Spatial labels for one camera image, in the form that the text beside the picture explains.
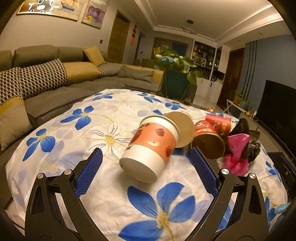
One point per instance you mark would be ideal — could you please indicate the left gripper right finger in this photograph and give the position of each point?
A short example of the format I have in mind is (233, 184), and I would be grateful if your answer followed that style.
(248, 220)

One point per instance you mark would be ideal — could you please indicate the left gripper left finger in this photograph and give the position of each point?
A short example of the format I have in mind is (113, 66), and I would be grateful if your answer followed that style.
(44, 220)

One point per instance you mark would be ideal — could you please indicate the pink plastic bag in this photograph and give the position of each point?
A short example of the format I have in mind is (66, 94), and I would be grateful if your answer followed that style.
(236, 164)

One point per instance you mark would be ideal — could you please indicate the black plastic bag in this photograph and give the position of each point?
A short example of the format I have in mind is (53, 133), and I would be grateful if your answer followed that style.
(253, 148)

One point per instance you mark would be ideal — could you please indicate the red gold paper cup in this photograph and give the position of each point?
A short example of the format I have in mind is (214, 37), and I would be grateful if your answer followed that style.
(207, 140)

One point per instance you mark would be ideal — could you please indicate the orange white paper cup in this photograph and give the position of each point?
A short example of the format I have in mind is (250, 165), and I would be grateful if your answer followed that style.
(150, 148)

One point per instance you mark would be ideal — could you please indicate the red snack bag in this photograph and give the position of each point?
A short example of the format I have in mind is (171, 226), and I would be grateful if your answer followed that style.
(219, 123)

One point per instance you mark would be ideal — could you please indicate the dark grey trash bin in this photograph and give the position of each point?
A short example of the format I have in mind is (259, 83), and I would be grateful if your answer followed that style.
(285, 169)

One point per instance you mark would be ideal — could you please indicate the floral blue white tablecloth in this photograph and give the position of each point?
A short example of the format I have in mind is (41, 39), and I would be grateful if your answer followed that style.
(120, 206)

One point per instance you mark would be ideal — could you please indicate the large black television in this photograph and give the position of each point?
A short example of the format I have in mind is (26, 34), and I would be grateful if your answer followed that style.
(276, 112)

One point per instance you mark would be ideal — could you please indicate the white folding side table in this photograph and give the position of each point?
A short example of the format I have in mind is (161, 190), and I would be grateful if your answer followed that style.
(238, 110)

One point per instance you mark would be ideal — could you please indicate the grey sectional sofa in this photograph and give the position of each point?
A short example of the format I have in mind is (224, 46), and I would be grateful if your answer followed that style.
(19, 117)

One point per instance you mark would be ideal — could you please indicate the houndstooth cushion near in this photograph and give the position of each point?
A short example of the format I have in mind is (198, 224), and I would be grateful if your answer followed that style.
(30, 81)

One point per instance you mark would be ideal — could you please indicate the houndstooth cushion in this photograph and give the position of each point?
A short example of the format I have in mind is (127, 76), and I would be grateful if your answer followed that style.
(30, 81)
(109, 70)

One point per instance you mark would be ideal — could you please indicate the dark wooden door right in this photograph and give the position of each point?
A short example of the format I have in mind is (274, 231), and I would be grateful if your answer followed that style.
(232, 77)

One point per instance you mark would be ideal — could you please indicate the yellow long cushion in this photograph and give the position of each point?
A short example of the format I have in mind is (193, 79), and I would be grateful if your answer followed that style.
(80, 71)

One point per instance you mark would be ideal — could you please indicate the potted plant teal pot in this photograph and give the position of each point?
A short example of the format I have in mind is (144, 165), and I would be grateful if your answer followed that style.
(179, 80)

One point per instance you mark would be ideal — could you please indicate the houndstooth cushion far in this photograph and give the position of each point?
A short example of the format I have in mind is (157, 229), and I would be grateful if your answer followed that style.
(109, 70)

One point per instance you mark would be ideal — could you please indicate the display cabinet with shelves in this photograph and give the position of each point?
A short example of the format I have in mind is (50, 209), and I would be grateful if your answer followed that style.
(211, 64)

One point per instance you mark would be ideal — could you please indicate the yellow square cushion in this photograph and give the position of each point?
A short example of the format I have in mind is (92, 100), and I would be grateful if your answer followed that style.
(94, 56)

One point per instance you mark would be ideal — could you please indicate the wooden door left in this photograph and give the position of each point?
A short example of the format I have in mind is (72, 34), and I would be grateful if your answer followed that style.
(118, 37)

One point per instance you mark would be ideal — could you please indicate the purple landscape painting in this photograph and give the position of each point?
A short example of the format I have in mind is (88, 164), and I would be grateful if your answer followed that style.
(95, 12)

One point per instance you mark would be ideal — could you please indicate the sailboat painting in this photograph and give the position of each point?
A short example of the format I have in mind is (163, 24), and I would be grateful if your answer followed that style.
(68, 9)

